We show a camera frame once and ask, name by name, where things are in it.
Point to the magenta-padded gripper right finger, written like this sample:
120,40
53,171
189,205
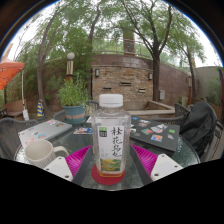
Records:
165,166

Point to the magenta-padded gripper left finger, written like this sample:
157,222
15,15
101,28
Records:
58,166

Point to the clear drink bottle white cap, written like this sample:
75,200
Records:
111,140

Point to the white ribbed mug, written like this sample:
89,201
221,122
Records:
40,151

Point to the silver laptop with stickers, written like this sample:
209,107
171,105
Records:
43,130

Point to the colourful printed card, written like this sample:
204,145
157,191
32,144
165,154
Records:
82,130

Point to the flat round red coaster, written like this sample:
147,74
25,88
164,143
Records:
100,179

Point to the potted plant in teal pot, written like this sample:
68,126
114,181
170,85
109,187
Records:
74,115

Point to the blue yellow striped bollard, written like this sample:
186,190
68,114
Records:
40,109

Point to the grey utility box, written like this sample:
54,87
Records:
162,95

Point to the leaning slender tree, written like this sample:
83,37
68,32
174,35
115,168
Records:
40,83

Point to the tall forked tree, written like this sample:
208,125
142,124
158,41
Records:
156,80

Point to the orange canopy with white pole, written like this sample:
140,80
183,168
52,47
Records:
9,70

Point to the black wall lantern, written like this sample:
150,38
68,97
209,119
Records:
97,72
150,76

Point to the globe-topped wooden lamp post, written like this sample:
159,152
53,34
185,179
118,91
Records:
70,68

